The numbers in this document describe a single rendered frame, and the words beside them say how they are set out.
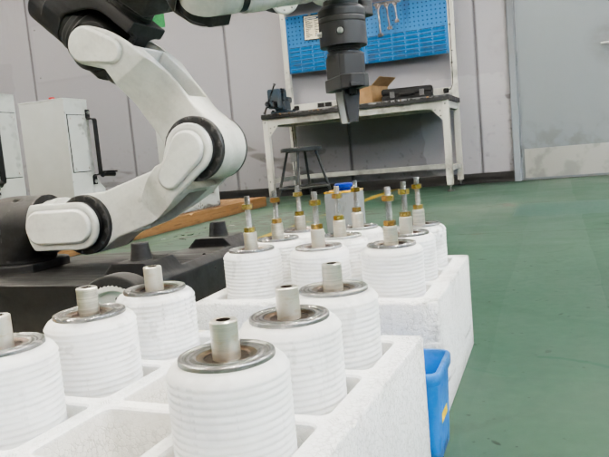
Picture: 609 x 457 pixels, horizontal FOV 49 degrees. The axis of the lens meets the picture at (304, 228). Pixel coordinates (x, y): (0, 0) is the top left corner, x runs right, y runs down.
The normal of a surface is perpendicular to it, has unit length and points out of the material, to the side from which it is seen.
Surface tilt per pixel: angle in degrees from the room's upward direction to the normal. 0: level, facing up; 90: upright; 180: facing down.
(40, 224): 90
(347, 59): 90
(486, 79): 90
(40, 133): 90
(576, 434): 0
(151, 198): 108
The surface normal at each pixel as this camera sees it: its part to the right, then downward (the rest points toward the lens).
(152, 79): -0.09, 0.48
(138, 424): -0.39, 0.14
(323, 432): -0.09, -0.99
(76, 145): 0.93, -0.04
